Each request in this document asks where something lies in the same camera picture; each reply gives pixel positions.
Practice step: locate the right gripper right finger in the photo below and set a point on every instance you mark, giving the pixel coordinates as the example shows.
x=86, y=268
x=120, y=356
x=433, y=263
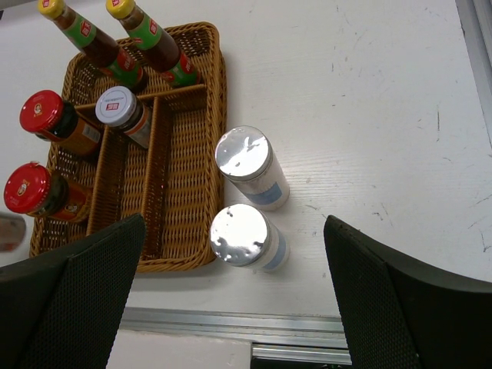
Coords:
x=399, y=312

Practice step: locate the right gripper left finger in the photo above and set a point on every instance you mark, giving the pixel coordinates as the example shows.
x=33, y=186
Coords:
x=63, y=308

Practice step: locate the red-lid chili jar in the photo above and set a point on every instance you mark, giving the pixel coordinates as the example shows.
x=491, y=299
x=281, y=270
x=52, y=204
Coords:
x=48, y=116
x=34, y=190

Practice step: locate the white-lid spice jar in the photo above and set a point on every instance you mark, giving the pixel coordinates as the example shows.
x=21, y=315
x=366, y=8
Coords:
x=120, y=109

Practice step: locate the silver-top white shaker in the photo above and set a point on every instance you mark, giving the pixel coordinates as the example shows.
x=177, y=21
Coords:
x=245, y=156
x=243, y=237

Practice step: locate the yellow-cap sauce bottle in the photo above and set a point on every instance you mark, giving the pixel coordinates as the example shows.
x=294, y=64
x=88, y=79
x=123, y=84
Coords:
x=99, y=48
x=159, y=49

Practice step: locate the wicker divided basket tray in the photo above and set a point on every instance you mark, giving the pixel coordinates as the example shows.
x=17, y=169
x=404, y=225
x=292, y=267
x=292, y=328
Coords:
x=174, y=183

